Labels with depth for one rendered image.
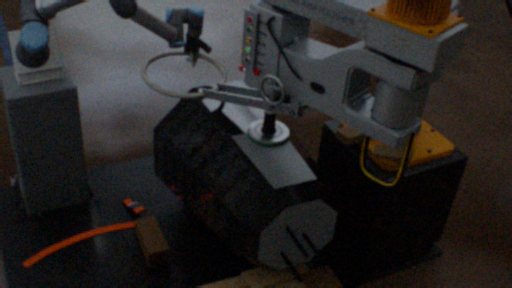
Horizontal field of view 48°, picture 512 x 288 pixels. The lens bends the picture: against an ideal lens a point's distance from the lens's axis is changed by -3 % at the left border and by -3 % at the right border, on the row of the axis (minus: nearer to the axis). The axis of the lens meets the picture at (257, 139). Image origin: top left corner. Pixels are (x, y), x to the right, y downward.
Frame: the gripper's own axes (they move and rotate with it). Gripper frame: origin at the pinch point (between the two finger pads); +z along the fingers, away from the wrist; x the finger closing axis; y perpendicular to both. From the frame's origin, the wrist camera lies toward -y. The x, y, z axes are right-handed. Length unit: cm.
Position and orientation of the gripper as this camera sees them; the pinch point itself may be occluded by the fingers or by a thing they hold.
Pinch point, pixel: (195, 63)
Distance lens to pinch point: 360.5
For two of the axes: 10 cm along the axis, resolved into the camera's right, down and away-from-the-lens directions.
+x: -2.0, 5.8, -7.9
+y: -9.7, -2.2, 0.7
